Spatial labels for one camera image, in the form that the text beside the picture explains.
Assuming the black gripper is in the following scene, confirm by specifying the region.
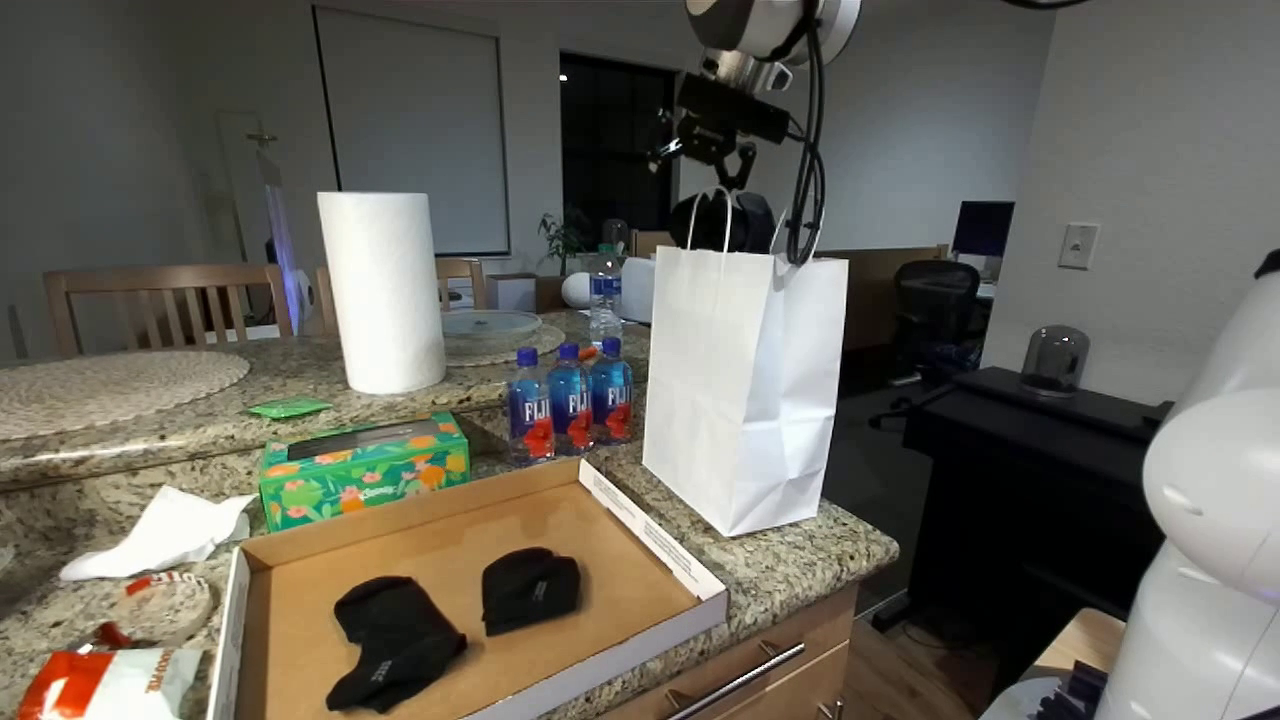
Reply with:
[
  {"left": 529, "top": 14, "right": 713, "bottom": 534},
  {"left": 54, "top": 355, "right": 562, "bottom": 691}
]
[{"left": 648, "top": 113, "right": 769, "bottom": 194}]

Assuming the small black sock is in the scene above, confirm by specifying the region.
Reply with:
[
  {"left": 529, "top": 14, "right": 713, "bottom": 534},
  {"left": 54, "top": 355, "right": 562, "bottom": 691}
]
[{"left": 476, "top": 543, "right": 587, "bottom": 638}]

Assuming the large black sock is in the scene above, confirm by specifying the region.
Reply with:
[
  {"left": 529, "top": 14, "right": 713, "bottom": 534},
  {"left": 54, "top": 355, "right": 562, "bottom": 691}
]
[{"left": 323, "top": 573, "right": 472, "bottom": 716}]

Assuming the white paper bag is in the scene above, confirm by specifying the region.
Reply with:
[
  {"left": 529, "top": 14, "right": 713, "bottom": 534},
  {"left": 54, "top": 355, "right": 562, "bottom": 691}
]
[{"left": 641, "top": 183, "right": 854, "bottom": 538}]

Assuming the green patterned tissue box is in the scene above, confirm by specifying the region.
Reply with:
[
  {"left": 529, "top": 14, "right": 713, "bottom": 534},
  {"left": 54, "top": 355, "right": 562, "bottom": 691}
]
[{"left": 256, "top": 408, "right": 476, "bottom": 531}]

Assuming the dark window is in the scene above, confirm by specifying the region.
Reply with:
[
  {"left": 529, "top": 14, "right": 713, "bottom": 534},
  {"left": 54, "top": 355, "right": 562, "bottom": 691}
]
[{"left": 555, "top": 52, "right": 681, "bottom": 251}]

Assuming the green houseplant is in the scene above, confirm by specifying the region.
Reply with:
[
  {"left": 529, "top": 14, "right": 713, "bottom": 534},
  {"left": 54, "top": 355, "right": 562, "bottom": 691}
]
[{"left": 538, "top": 207, "right": 594, "bottom": 279}]

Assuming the white round vase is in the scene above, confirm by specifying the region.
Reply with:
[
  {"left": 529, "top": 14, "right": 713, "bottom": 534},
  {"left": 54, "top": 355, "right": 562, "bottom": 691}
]
[{"left": 555, "top": 269, "right": 607, "bottom": 316}]

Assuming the brown wooden desk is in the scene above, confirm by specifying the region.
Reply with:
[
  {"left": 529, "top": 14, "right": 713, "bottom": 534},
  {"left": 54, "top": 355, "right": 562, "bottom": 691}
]
[{"left": 843, "top": 243, "right": 951, "bottom": 358}]

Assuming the blue labelled water bottle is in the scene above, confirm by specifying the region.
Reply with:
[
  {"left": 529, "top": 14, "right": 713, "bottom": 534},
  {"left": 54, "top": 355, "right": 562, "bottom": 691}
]
[
  {"left": 587, "top": 332, "right": 638, "bottom": 448},
  {"left": 547, "top": 338, "right": 601, "bottom": 457},
  {"left": 504, "top": 345, "right": 562, "bottom": 464}
]

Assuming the round white plate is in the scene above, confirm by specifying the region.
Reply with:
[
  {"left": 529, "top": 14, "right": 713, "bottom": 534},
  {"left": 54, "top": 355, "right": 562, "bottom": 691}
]
[{"left": 440, "top": 304, "right": 547, "bottom": 347}]

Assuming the black office chair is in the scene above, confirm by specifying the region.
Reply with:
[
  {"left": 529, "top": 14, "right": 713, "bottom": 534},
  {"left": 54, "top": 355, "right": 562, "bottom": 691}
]
[{"left": 888, "top": 257, "right": 994, "bottom": 392}]

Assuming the dark computer monitor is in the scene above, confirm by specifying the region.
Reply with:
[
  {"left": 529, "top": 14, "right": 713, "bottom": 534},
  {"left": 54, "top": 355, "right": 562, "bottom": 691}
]
[{"left": 949, "top": 194, "right": 1015, "bottom": 259}]

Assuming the white paper towel roll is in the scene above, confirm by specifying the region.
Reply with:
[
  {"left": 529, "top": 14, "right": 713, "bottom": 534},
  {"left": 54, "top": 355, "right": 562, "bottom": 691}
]
[{"left": 313, "top": 188, "right": 451, "bottom": 398}]

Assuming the glass jar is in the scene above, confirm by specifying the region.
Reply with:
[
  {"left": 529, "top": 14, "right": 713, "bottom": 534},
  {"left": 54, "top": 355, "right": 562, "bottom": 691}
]
[{"left": 1022, "top": 320, "right": 1097, "bottom": 392}]

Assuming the black digital piano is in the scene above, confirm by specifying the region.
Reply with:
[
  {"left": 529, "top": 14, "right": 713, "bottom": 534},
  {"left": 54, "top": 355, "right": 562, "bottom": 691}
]
[{"left": 902, "top": 366, "right": 1178, "bottom": 677}]

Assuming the flat green card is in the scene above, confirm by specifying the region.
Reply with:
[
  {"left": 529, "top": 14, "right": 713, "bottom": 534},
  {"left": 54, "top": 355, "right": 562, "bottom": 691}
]
[{"left": 243, "top": 394, "right": 331, "bottom": 423}]

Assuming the wooden counter cabinet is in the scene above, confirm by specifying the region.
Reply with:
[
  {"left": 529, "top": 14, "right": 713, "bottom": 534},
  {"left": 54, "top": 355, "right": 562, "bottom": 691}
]
[{"left": 585, "top": 582, "right": 866, "bottom": 720}]

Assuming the light wooden stool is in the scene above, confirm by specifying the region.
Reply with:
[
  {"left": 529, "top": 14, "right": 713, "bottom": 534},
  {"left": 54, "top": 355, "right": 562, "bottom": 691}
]
[{"left": 1034, "top": 603, "right": 1134, "bottom": 677}]

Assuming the white paper napkin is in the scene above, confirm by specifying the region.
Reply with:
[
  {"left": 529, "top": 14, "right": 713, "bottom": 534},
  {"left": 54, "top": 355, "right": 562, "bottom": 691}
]
[{"left": 56, "top": 484, "right": 256, "bottom": 589}]

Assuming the crumpled clear plastic wrapper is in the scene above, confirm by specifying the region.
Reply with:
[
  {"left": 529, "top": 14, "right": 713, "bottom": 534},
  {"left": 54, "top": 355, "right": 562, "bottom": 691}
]
[{"left": 114, "top": 566, "right": 216, "bottom": 646}]

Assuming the red and white package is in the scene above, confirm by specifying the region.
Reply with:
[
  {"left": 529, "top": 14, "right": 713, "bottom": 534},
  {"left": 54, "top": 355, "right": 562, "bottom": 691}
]
[{"left": 13, "top": 634, "right": 206, "bottom": 720}]

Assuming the thin black camera cable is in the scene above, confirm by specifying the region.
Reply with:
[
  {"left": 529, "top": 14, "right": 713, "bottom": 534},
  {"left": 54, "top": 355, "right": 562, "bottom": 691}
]
[{"left": 780, "top": 0, "right": 834, "bottom": 269}]

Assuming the white wall switch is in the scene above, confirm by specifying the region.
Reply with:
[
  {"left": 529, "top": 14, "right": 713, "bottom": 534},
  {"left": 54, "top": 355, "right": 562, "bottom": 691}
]
[{"left": 1057, "top": 217, "right": 1102, "bottom": 275}]

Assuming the metal drawer handle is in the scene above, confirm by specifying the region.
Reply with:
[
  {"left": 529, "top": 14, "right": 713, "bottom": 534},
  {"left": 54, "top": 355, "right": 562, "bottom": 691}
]
[{"left": 661, "top": 638, "right": 814, "bottom": 720}]

